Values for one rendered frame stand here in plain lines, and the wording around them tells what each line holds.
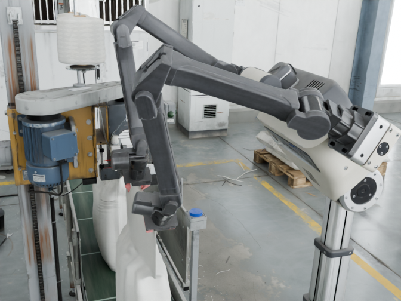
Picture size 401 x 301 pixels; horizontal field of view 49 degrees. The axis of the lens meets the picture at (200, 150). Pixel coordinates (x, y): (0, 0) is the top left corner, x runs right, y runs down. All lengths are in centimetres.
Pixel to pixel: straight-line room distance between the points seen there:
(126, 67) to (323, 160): 69
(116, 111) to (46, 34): 273
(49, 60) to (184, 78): 364
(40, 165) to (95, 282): 90
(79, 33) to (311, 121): 88
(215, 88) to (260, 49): 564
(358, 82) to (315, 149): 637
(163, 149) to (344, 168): 52
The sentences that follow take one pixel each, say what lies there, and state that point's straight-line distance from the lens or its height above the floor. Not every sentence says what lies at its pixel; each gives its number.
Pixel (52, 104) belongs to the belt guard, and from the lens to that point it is 159.
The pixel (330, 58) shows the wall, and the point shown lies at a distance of 728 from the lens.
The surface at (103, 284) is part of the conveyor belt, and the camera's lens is 236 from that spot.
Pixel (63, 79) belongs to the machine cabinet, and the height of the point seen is 96.
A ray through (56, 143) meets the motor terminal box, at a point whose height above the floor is 128.
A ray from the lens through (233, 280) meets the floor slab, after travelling 303.
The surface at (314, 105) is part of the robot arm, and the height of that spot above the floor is 154.
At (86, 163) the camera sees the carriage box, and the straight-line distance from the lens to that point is 189.
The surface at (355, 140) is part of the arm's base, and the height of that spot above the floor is 146.
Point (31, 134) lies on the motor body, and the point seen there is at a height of 129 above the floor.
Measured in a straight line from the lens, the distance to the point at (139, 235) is 163.
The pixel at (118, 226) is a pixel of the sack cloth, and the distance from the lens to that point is 233.
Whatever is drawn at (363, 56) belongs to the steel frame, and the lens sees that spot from 752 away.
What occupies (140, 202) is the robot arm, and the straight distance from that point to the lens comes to 126.
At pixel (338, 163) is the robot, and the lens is 128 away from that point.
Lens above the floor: 176
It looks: 19 degrees down
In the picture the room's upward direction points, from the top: 2 degrees clockwise
